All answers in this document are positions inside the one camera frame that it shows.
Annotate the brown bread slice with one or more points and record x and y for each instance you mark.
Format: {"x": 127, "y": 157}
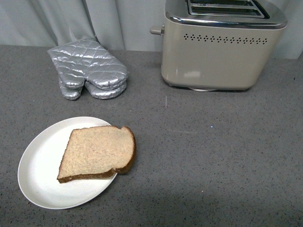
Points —
{"x": 97, "y": 152}

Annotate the beige two-slot toaster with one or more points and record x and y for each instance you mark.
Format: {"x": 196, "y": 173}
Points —
{"x": 217, "y": 44}

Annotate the upper silver quilted oven mitt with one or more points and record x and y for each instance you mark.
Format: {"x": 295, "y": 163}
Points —
{"x": 87, "y": 61}

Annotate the silver quilted oven mitt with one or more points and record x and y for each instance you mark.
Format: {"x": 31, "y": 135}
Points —
{"x": 75, "y": 93}
{"x": 87, "y": 61}

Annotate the lower silver quilted oven mitt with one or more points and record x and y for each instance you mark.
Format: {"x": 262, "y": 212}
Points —
{"x": 75, "y": 93}

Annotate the grey curtain backdrop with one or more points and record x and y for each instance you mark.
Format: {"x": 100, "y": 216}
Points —
{"x": 116, "y": 24}

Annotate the white round plate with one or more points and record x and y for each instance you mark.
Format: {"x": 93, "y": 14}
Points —
{"x": 39, "y": 167}

